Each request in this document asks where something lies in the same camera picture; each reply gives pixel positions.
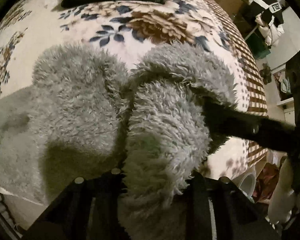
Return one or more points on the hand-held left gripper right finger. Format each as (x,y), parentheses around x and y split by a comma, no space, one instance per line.
(200,205)

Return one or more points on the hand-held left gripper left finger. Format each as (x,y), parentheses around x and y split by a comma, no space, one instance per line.
(102,190)

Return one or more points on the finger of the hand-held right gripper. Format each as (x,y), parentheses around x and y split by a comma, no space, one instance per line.
(240,125)

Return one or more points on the grey fluffy towel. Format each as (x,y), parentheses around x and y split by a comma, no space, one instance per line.
(77,105)

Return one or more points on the dark slippers pair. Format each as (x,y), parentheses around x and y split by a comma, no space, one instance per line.
(266,73)

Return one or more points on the white plastic bucket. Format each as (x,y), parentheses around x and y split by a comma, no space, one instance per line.
(246,183)

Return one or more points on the brown cloth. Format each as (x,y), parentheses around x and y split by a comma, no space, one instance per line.
(267,180)

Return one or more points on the green box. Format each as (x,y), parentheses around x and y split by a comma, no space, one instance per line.
(257,46)

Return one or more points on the white jacket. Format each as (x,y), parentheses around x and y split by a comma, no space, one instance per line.
(267,30)

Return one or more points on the floral plaid-edged blanket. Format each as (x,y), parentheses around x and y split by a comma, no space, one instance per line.
(152,25)

